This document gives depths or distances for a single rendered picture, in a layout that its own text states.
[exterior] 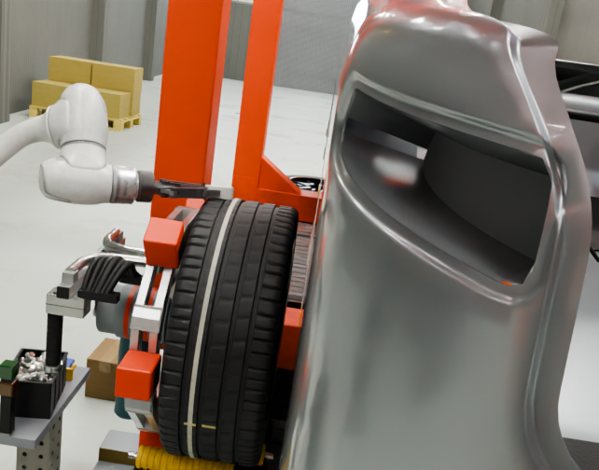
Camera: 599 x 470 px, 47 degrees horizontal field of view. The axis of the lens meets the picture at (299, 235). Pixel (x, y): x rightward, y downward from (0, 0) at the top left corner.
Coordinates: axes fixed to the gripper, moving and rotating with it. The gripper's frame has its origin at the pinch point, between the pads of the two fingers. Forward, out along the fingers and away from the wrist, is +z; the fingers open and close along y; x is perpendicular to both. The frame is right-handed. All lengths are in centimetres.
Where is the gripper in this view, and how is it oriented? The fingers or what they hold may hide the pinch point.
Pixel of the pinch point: (218, 192)
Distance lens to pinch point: 170.8
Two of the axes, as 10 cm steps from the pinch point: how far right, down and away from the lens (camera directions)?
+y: 3.7, 2.5, -9.0
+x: 1.4, -9.7, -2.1
